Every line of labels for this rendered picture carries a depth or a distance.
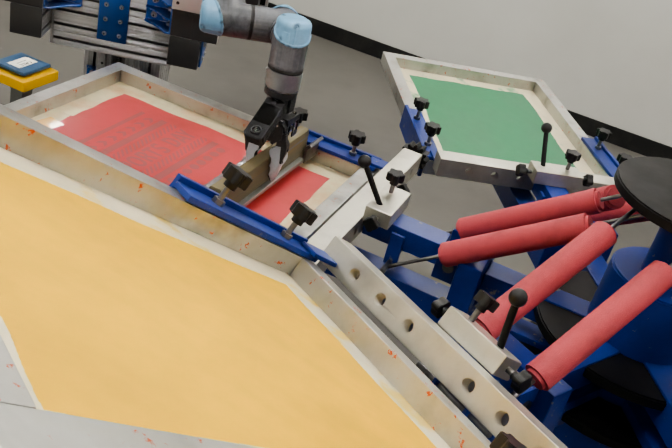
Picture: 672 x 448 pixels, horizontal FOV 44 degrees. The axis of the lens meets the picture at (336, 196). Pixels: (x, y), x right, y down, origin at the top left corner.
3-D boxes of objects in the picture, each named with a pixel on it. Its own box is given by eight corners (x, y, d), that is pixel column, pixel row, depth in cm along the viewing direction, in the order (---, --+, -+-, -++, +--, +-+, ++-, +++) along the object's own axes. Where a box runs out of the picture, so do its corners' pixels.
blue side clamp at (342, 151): (262, 146, 212) (267, 121, 209) (271, 140, 217) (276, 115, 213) (368, 190, 204) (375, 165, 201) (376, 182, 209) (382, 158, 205)
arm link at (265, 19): (253, -4, 182) (256, 13, 172) (303, 5, 184) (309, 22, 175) (247, 30, 185) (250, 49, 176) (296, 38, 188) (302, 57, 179)
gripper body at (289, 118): (296, 137, 186) (307, 87, 180) (279, 149, 179) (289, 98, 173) (267, 124, 188) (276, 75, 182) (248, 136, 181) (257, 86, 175)
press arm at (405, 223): (361, 233, 176) (366, 213, 174) (371, 222, 181) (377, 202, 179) (436, 265, 172) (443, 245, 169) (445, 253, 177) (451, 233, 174)
